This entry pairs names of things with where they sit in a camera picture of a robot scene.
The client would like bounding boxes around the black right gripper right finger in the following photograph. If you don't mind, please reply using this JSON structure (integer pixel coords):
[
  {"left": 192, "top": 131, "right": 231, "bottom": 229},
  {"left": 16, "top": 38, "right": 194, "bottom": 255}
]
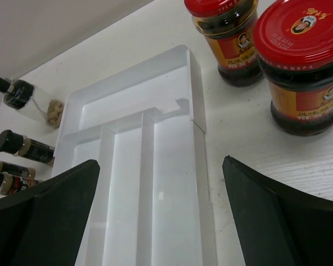
[{"left": 223, "top": 156, "right": 333, "bottom": 265}]

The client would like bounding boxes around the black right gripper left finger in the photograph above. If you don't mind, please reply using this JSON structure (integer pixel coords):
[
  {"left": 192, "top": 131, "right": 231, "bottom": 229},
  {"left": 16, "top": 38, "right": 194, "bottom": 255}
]
[{"left": 0, "top": 160, "right": 100, "bottom": 265}]

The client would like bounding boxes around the small black-cap spice bottle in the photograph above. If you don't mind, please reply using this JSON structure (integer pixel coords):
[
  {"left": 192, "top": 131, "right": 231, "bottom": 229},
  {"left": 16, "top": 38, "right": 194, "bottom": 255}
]
[{"left": 0, "top": 130, "right": 54, "bottom": 166}]

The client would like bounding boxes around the knob-top glass spice grinder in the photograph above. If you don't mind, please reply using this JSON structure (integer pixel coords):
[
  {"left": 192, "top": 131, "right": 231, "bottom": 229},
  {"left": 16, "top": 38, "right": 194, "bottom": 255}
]
[{"left": 0, "top": 77, "right": 64, "bottom": 129}]

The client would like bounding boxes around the red-lid chili sauce jar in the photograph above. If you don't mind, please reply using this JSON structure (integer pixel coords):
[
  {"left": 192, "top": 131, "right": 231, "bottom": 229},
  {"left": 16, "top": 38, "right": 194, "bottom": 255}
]
[{"left": 254, "top": 1, "right": 333, "bottom": 136}]

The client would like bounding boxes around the white plastic organizer tray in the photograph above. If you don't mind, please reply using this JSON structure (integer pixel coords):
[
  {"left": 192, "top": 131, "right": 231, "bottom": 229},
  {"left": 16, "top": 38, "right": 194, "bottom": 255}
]
[{"left": 52, "top": 45, "right": 217, "bottom": 265}]

